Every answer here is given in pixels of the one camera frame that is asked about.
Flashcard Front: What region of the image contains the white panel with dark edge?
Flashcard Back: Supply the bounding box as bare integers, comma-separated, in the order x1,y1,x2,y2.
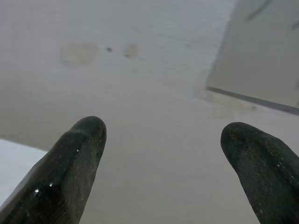
205,0,299,115

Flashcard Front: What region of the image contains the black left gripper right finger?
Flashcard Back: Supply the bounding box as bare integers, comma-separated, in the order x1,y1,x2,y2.
220,121,299,224

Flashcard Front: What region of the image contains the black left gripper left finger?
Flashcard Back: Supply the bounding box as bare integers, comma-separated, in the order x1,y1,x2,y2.
0,115,107,224

